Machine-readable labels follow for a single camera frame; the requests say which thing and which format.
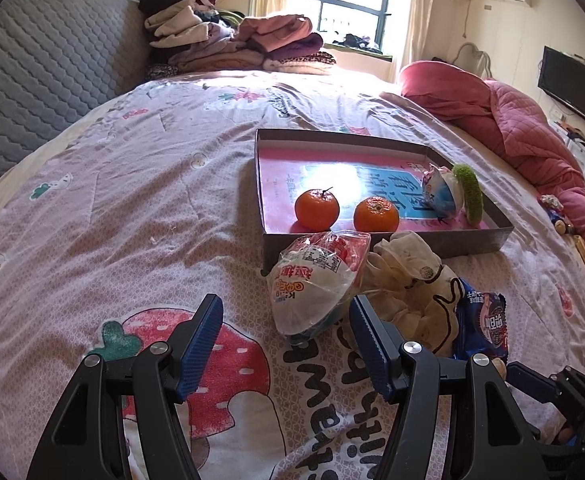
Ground pink quilted blanket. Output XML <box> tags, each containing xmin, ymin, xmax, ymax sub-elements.
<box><xmin>452</xmin><ymin>80</ymin><xmax>585</xmax><ymax>311</ymax></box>

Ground strawberry print duvet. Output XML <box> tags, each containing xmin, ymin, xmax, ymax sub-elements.
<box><xmin>0</xmin><ymin>67</ymin><xmax>585</xmax><ymax>480</ymax></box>

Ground large white red snack bag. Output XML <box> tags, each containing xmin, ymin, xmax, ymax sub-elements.
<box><xmin>265</xmin><ymin>230</ymin><xmax>373</xmax><ymax>336</ymax></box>

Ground green fuzzy ring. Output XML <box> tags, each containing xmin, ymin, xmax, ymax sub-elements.
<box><xmin>452</xmin><ymin>163</ymin><xmax>484</xmax><ymax>225</ymax></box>

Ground dark pink pillow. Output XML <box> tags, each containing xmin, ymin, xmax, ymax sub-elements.
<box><xmin>397</xmin><ymin>60</ymin><xmax>495</xmax><ymax>121</ymax></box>

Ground grey quilted headboard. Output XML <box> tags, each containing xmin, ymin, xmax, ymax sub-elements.
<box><xmin>0</xmin><ymin>0</ymin><xmax>148</xmax><ymax>206</ymax></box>

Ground white cabinet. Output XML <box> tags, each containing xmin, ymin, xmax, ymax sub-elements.
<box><xmin>547</xmin><ymin>120</ymin><xmax>585</xmax><ymax>181</ymax></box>

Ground blue cookie packet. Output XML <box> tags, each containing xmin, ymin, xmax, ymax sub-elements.
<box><xmin>452</xmin><ymin>277</ymin><xmax>510</xmax><ymax>363</ymax></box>

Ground beige bed sheet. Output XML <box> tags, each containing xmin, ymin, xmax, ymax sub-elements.
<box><xmin>442</xmin><ymin>120</ymin><xmax>585</xmax><ymax>321</ymax></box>

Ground pile of folded clothes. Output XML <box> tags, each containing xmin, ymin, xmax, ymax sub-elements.
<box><xmin>137</xmin><ymin>0</ymin><xmax>338</xmax><ymax>81</ymax></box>

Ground beige drawstring pouch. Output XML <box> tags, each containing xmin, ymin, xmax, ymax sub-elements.
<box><xmin>359</xmin><ymin>231</ymin><xmax>460</xmax><ymax>356</ymax></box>

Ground small doll toy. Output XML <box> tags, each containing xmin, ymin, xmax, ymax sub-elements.
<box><xmin>552</xmin><ymin>212</ymin><xmax>580</xmax><ymax>236</ymax></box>

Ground small white red snack bag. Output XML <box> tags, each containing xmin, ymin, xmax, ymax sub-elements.
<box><xmin>421</xmin><ymin>163</ymin><xmax>465</xmax><ymax>221</ymax></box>

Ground grey cardboard box tray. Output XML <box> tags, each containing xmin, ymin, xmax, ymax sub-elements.
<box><xmin>254</xmin><ymin>128</ymin><xmax>515</xmax><ymax>273</ymax></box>

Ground dark clothes on windowsill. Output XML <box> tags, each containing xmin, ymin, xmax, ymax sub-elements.
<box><xmin>332</xmin><ymin>32</ymin><xmax>388</xmax><ymax>53</ymax></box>

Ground black television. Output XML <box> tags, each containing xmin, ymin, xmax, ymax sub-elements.
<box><xmin>537</xmin><ymin>46</ymin><xmax>585</xmax><ymax>128</ymax></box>

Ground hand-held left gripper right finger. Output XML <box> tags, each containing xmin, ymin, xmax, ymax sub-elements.
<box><xmin>348</xmin><ymin>295</ymin><xmax>548</xmax><ymax>480</ymax></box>

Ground white metal frame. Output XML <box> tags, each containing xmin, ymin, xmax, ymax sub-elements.
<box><xmin>452</xmin><ymin>41</ymin><xmax>493</xmax><ymax>81</ymax></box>

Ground orange mandarin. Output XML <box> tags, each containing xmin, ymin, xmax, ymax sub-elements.
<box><xmin>295</xmin><ymin>187</ymin><xmax>340</xmax><ymax>231</ymax></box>
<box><xmin>353</xmin><ymin>196</ymin><xmax>399</xmax><ymax>233</ymax></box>

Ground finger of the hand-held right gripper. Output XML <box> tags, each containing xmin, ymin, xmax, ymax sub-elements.
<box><xmin>506</xmin><ymin>360</ymin><xmax>562</xmax><ymax>402</ymax></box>
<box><xmin>532</xmin><ymin>427</ymin><xmax>585</xmax><ymax>461</ymax></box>

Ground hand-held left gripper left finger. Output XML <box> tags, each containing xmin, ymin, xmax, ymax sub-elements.
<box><xmin>25</xmin><ymin>292</ymin><xmax>224</xmax><ymax>480</ymax></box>

